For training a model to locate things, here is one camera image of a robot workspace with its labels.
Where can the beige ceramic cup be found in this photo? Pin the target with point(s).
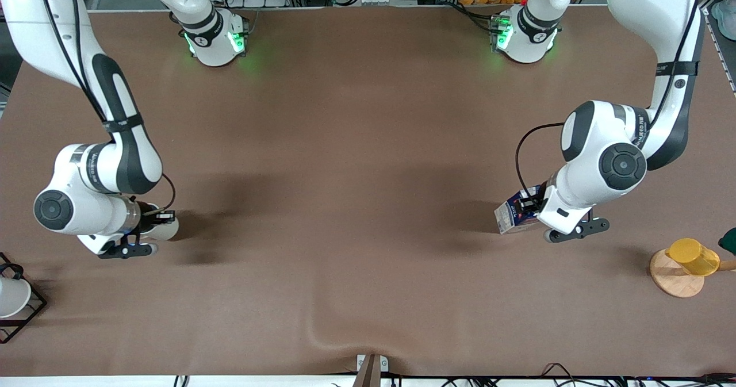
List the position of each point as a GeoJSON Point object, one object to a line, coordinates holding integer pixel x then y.
{"type": "Point", "coordinates": [169, 232]}

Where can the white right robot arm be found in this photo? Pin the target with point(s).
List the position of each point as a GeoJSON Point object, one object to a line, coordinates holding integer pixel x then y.
{"type": "Point", "coordinates": [126, 157]}

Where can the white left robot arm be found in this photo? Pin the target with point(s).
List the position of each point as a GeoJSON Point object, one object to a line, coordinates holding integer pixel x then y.
{"type": "Point", "coordinates": [621, 165]}

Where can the dark green object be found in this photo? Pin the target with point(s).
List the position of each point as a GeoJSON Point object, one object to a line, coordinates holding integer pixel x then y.
{"type": "Point", "coordinates": [729, 241]}

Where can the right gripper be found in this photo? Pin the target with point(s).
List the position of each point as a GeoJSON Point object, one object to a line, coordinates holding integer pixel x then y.
{"type": "Point", "coordinates": [147, 211]}

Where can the yellow plastic cup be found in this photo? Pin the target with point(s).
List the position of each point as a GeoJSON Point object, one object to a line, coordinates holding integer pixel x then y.
{"type": "Point", "coordinates": [693, 256]}

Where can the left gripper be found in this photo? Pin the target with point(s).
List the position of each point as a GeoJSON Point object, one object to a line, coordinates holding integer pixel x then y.
{"type": "Point", "coordinates": [532, 201]}

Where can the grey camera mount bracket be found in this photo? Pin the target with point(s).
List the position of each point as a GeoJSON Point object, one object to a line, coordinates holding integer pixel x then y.
{"type": "Point", "coordinates": [371, 370]}

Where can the white cup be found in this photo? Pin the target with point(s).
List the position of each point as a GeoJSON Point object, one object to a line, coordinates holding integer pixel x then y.
{"type": "Point", "coordinates": [11, 298]}

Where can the blue milk carton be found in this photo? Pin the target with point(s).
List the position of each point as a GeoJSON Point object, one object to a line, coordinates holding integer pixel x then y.
{"type": "Point", "coordinates": [509, 217]}

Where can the aluminium frame rail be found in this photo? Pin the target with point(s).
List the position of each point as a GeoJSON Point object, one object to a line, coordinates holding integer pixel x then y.
{"type": "Point", "coordinates": [721, 48]}

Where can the round wooden cup stand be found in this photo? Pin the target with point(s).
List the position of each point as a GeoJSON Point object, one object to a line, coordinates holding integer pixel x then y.
{"type": "Point", "coordinates": [675, 283]}

